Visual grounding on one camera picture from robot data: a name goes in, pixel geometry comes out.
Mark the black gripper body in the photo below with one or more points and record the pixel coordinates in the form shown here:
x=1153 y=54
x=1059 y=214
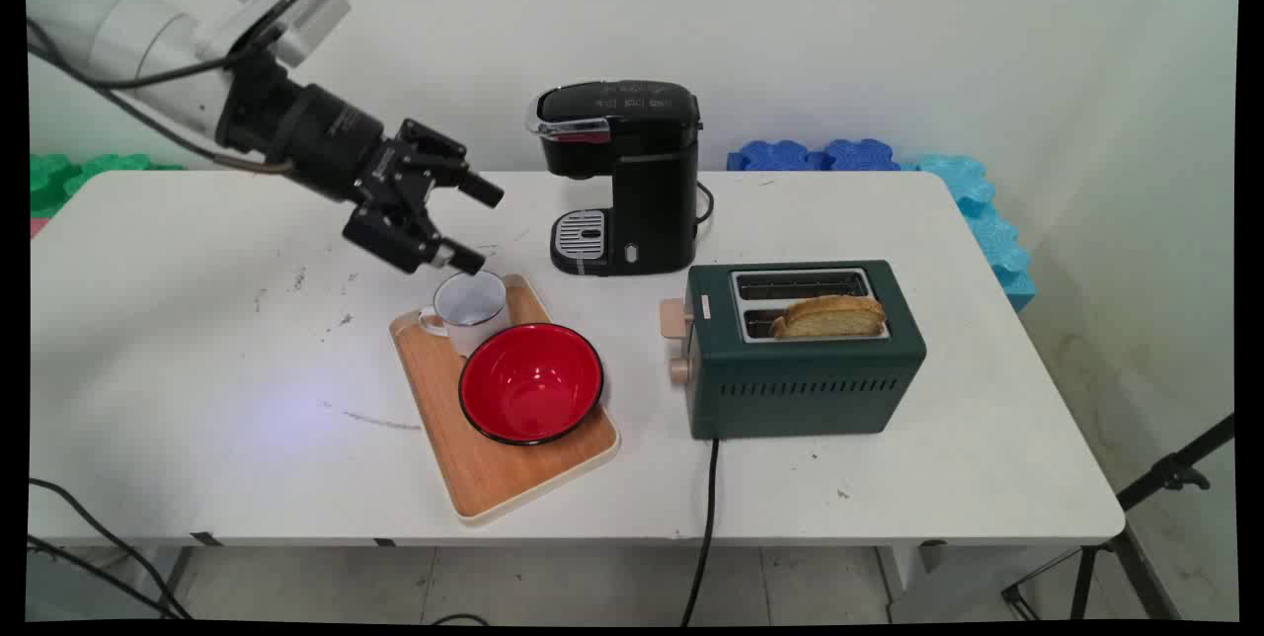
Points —
x=316 y=137

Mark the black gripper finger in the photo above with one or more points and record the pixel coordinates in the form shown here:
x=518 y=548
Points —
x=395 y=233
x=444 y=162

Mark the beige toaster lever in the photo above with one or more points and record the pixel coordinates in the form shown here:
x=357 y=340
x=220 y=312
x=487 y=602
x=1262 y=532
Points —
x=674 y=318

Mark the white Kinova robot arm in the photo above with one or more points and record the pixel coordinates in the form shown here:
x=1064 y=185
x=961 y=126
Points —
x=109 y=24

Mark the white enamel mug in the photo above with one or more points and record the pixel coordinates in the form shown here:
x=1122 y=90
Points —
x=474 y=315

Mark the black coffee machine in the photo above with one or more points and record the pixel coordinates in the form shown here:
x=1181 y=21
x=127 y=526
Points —
x=642 y=192

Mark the red bowl black rim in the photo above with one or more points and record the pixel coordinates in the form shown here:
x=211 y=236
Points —
x=530 y=384

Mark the wooden serving tray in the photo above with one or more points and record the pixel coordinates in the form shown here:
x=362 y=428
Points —
x=474 y=473

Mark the green foam mat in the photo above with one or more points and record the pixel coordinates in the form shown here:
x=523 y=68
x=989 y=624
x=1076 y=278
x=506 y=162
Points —
x=59 y=177

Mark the pink foam mat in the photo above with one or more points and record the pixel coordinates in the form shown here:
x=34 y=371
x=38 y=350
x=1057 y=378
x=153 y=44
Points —
x=38 y=226

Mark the beige toaster knob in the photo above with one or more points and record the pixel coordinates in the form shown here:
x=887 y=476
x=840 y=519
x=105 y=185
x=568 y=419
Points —
x=679 y=371

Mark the dark blue foam mat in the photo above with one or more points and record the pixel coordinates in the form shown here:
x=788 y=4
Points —
x=790 y=156

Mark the grey metal table leg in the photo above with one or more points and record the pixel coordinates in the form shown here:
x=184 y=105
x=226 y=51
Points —
x=178 y=572

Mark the green two-slot toaster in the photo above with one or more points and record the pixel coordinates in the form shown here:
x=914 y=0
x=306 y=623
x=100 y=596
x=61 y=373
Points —
x=800 y=379

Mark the toasted bread slice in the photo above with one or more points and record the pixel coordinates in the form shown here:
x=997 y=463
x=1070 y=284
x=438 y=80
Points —
x=834 y=318

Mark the light blue foam mat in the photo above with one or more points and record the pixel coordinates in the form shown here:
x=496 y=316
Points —
x=992 y=231

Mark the white table leg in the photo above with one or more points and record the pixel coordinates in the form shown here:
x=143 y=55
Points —
x=904 y=572

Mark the black tripod stand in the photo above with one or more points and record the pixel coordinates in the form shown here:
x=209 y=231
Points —
x=1136 y=493

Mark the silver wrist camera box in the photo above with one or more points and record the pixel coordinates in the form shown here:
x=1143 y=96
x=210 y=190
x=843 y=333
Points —
x=311 y=16

